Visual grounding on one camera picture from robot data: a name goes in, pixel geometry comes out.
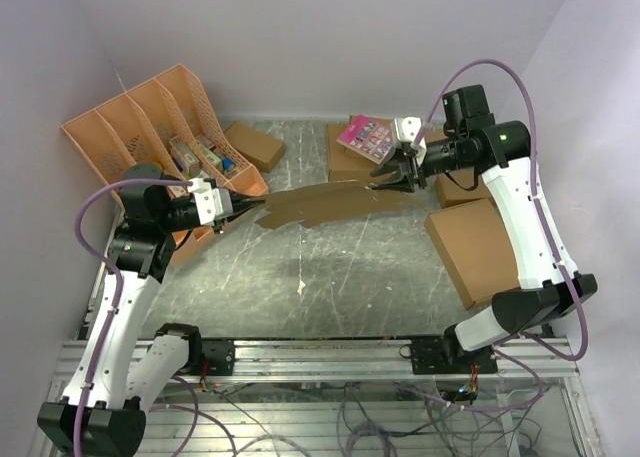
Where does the cardboard box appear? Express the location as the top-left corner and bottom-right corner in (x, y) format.
(255, 181), (424, 230)

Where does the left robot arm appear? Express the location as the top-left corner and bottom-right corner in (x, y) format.
(37, 164), (262, 456)

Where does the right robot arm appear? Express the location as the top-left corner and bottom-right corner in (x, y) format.
(373, 85), (598, 373)

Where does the brown box back right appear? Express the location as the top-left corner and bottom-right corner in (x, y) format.
(424, 130), (447, 144)

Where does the small brown box right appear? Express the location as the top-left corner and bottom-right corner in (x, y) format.
(434, 169), (493, 208)

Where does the large brown box under book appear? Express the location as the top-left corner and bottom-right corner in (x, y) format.
(326, 122), (380, 182)

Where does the small brown box by organizer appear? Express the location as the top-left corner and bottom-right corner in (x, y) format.
(224, 121), (286, 173)

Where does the big brown box front right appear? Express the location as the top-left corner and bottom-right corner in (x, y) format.
(425, 199), (519, 310)

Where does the pink children's book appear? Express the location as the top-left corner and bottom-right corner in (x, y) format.
(336, 115), (393, 165)

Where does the small printed carton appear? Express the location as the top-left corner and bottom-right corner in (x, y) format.
(169, 136), (201, 178)

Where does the peach plastic file organizer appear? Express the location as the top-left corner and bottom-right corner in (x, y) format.
(60, 63), (270, 268)

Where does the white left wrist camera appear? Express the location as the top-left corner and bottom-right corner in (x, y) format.
(188, 178), (215, 226)

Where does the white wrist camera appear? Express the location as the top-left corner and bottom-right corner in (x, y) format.
(188, 178), (215, 226)
(391, 117), (428, 153)

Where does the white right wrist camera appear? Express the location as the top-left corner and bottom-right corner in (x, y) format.
(391, 117), (428, 153)

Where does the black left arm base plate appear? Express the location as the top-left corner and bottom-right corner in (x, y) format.
(182, 338), (236, 376)

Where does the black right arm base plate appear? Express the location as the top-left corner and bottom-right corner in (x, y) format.
(409, 336), (498, 375)

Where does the aluminium mounting rail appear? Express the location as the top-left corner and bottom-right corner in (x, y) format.
(208, 339), (579, 383)

